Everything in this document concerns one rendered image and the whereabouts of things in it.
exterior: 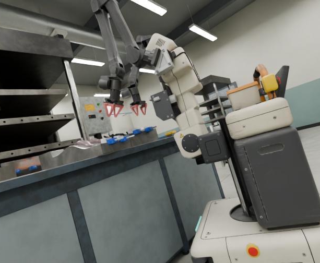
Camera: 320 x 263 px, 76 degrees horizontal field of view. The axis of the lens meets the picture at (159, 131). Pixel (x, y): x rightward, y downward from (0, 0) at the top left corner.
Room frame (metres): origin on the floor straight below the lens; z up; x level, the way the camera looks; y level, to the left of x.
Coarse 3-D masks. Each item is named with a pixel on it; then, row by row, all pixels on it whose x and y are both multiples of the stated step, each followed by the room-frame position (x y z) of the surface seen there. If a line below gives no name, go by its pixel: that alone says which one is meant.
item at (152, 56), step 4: (156, 48) 0.96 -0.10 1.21; (148, 52) 1.00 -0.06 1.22; (152, 52) 0.99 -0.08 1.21; (156, 52) 0.96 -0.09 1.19; (144, 56) 1.01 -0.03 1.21; (148, 56) 1.00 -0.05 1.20; (152, 56) 0.98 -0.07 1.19; (156, 56) 0.96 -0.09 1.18; (144, 60) 1.02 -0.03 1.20; (148, 60) 1.00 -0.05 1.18; (152, 60) 0.97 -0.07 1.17; (156, 60) 0.98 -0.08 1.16; (148, 64) 1.02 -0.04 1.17; (152, 64) 0.97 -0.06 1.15; (156, 64) 0.99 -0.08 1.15
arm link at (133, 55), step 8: (104, 0) 1.05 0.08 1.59; (112, 0) 1.04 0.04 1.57; (104, 8) 1.10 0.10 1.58; (112, 8) 1.05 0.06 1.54; (112, 16) 1.06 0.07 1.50; (120, 16) 1.04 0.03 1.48; (120, 24) 1.05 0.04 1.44; (120, 32) 1.05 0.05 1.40; (128, 32) 1.04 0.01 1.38; (128, 40) 1.04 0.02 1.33; (128, 48) 1.01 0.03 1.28; (136, 48) 1.05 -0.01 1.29; (128, 56) 1.02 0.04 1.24; (136, 56) 1.00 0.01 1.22; (144, 64) 1.07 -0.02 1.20
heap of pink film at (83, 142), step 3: (93, 138) 1.30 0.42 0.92; (96, 138) 1.32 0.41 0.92; (78, 141) 1.18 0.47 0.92; (81, 141) 1.17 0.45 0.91; (84, 141) 1.19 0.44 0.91; (87, 141) 1.19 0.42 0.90; (90, 141) 1.28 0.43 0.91; (93, 141) 1.27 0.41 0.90; (96, 141) 1.26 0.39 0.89; (99, 141) 1.25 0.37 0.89; (75, 144) 1.17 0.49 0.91; (78, 144) 1.17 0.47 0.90; (81, 144) 1.16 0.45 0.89; (84, 144) 1.17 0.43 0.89; (87, 144) 1.16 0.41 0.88; (90, 144) 1.16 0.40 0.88
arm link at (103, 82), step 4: (112, 68) 1.06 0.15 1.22; (116, 68) 1.06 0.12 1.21; (112, 72) 1.06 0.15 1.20; (116, 72) 1.06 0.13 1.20; (104, 76) 1.11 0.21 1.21; (108, 76) 1.09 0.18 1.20; (112, 76) 1.07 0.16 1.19; (116, 76) 1.07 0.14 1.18; (100, 80) 1.11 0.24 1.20; (104, 80) 1.10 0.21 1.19; (108, 80) 1.10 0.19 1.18; (100, 84) 1.11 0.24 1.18; (104, 84) 1.10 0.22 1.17; (104, 88) 1.13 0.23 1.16; (108, 88) 1.12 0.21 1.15
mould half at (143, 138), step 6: (144, 132) 1.41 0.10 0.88; (150, 132) 1.45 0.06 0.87; (156, 132) 1.50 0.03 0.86; (102, 138) 1.52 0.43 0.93; (132, 138) 1.33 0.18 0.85; (138, 138) 1.36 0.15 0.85; (144, 138) 1.40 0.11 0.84; (150, 138) 1.44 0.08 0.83; (156, 138) 1.48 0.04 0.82; (132, 144) 1.32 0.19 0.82; (138, 144) 1.35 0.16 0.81
